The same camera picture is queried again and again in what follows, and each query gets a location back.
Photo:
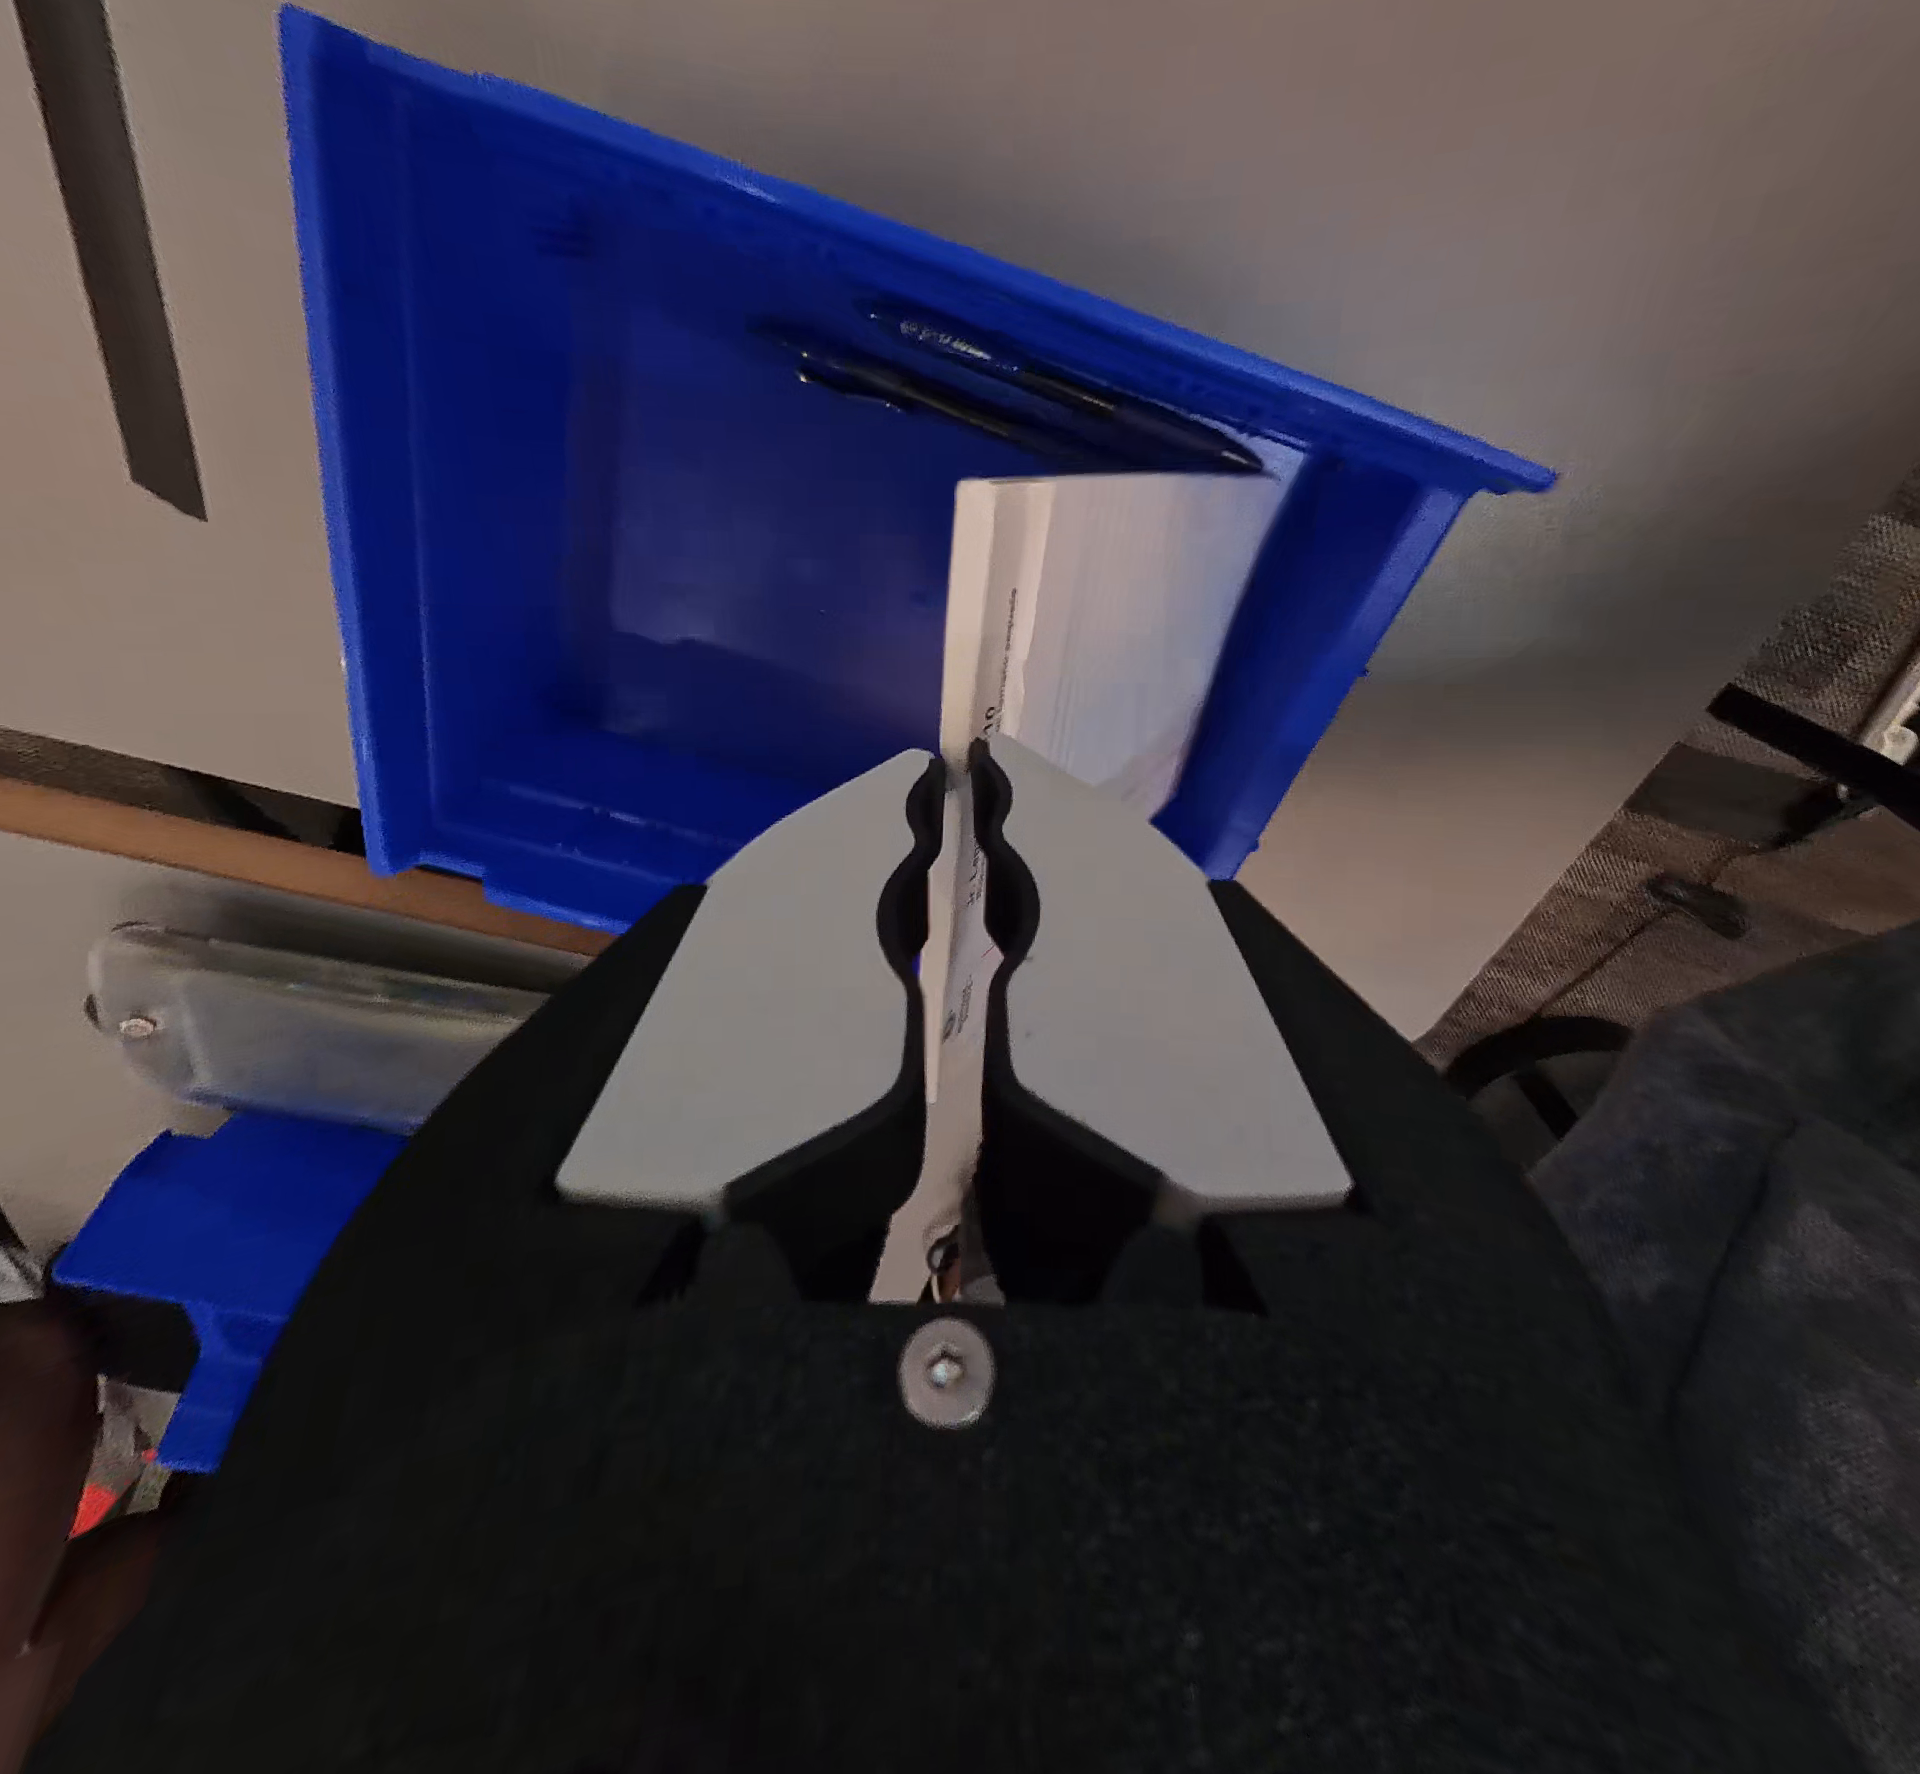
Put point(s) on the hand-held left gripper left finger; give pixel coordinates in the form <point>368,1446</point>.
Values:
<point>751,1024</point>

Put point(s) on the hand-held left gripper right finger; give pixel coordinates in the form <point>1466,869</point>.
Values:
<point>1155,1038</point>

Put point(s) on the white lined notepad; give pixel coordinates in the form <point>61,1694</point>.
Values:
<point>1110,619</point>

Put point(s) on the blue plastic bin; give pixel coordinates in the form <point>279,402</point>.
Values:
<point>720,529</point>
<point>210,1203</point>

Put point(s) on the blue pen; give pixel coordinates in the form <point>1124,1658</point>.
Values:
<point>899,382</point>
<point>1050,379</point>

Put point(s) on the clear acrylic sign holder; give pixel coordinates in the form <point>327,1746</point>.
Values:
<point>330,1024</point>

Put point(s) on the wooden sign stand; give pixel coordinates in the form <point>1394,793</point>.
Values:
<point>224,844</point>

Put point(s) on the person's dark clothing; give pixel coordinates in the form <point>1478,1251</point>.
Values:
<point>1768,1280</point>

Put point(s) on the black chair base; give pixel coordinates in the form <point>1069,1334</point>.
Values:
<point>1800,738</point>

